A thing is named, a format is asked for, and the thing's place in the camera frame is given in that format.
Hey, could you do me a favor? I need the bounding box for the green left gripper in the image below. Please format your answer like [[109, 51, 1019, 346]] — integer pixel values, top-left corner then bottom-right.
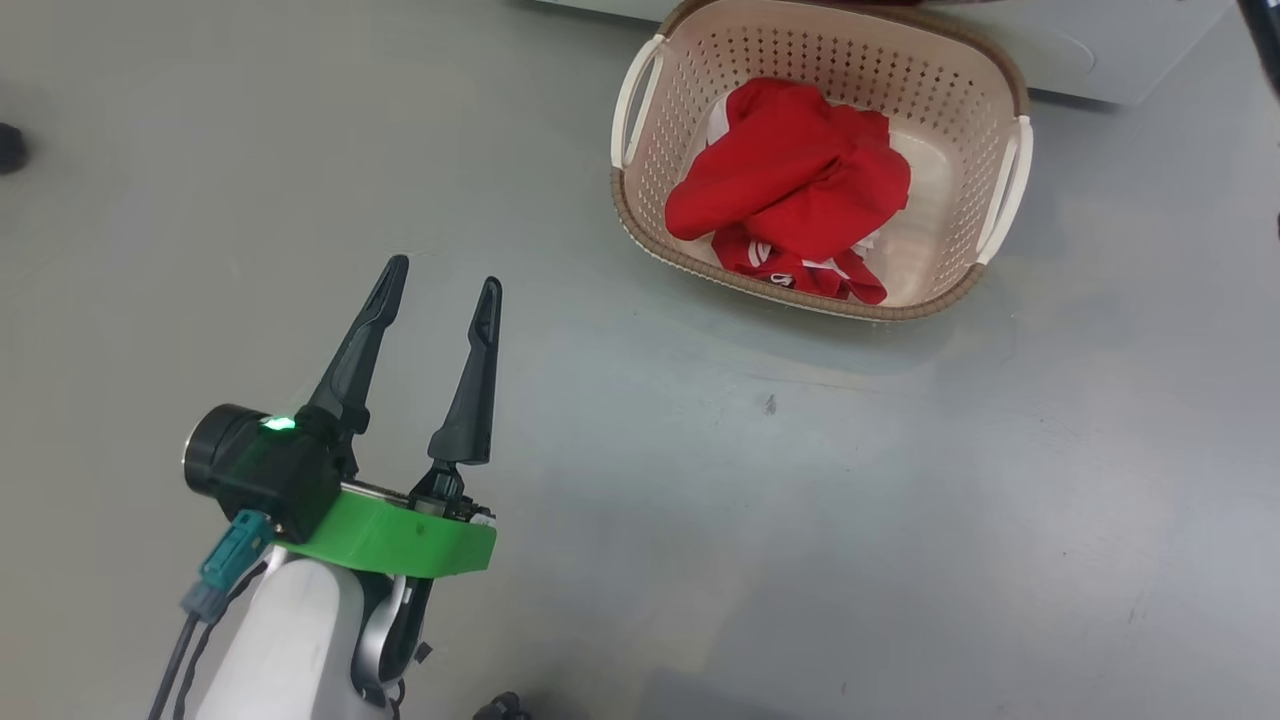
[[284, 254, 503, 580]]

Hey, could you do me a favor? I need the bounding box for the red garment with white stripes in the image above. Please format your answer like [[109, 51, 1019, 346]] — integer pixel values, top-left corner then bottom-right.
[[711, 224, 890, 307]]

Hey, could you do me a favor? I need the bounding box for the plain red garment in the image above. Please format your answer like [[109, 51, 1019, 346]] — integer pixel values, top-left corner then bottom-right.
[[664, 77, 912, 264]]

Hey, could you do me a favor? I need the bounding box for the beige perforated laundry basket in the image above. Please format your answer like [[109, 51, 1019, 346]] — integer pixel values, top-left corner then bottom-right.
[[609, 0, 1035, 324]]

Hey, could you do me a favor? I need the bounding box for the white washing machine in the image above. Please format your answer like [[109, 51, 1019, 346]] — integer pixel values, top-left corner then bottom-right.
[[540, 0, 1237, 107]]

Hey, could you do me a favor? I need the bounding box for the left teal-plug camera cable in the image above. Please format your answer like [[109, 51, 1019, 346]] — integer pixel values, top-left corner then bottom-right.
[[149, 509, 274, 720]]

